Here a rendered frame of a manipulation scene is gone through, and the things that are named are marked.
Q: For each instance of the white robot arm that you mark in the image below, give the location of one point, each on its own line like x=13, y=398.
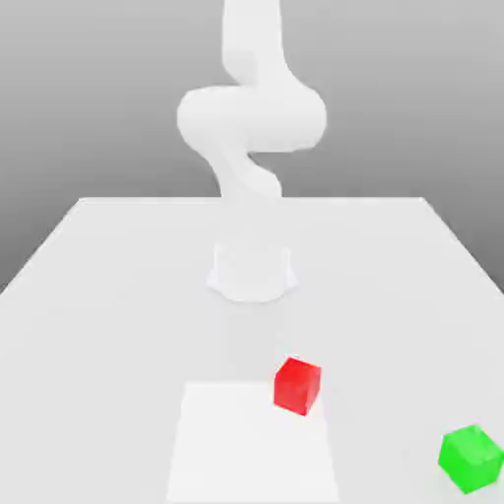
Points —
x=252, y=118

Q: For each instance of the small red cube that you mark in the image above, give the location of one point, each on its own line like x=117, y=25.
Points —
x=296, y=386

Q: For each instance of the small green cube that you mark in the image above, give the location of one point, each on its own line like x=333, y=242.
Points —
x=470, y=460

